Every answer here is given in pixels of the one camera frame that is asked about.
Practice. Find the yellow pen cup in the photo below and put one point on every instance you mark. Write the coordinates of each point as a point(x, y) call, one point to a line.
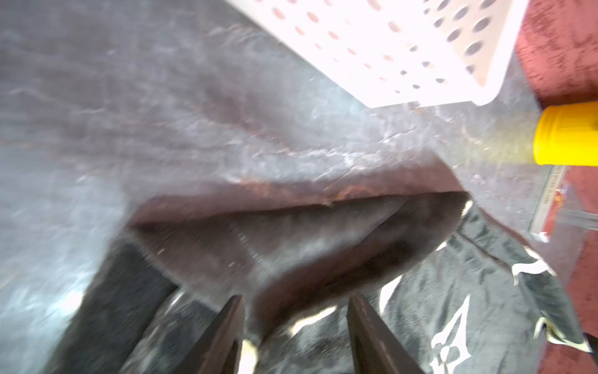
point(567, 135)

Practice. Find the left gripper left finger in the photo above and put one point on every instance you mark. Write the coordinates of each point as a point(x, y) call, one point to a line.
point(218, 350)

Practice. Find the white perforated plastic basket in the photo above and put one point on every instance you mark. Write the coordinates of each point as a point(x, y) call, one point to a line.
point(384, 53)

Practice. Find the black pillowcase with beige flowers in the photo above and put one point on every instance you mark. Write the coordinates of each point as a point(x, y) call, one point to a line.
point(460, 292)

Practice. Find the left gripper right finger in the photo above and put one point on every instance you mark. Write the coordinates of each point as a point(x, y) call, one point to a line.
point(374, 348)

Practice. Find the red flat box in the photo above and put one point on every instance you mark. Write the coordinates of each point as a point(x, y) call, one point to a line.
point(552, 199)

